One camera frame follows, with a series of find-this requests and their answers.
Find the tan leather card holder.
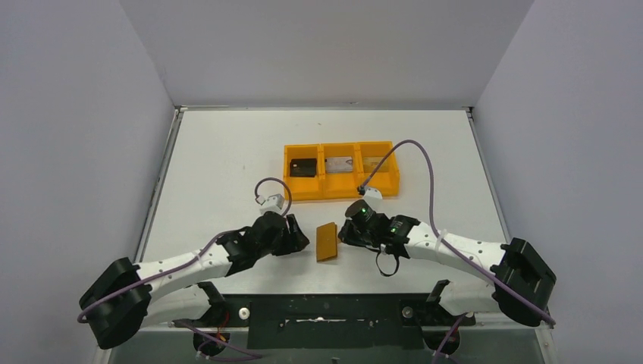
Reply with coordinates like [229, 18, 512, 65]
[315, 222, 338, 263]

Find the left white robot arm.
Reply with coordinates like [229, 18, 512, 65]
[77, 212, 309, 349]

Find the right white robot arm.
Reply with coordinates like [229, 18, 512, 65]
[338, 199, 557, 327]

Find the silver credit card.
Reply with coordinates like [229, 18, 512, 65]
[325, 156, 353, 174]

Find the black credit card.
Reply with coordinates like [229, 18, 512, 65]
[289, 158, 317, 178]

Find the orange three-compartment tray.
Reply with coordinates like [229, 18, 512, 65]
[283, 141, 400, 201]

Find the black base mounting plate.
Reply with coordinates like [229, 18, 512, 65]
[178, 282, 461, 355]

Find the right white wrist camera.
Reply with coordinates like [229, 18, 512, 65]
[357, 185, 383, 200]

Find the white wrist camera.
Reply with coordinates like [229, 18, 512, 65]
[357, 185, 383, 200]
[256, 194, 285, 215]

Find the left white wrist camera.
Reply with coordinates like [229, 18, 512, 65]
[256, 194, 285, 215]

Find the aluminium frame rail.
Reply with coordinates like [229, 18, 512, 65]
[90, 105, 184, 364]

